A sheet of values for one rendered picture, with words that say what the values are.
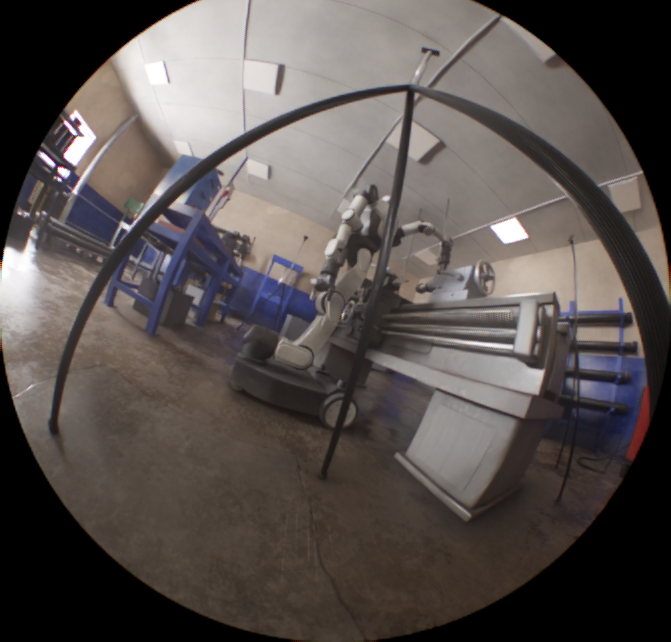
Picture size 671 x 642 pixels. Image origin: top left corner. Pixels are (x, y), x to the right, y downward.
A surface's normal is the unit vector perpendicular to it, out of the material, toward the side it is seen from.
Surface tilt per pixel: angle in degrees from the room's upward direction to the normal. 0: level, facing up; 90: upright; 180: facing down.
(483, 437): 90
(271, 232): 90
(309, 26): 180
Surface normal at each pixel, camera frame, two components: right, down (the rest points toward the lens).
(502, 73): -0.36, 0.92
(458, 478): -0.89, -0.39
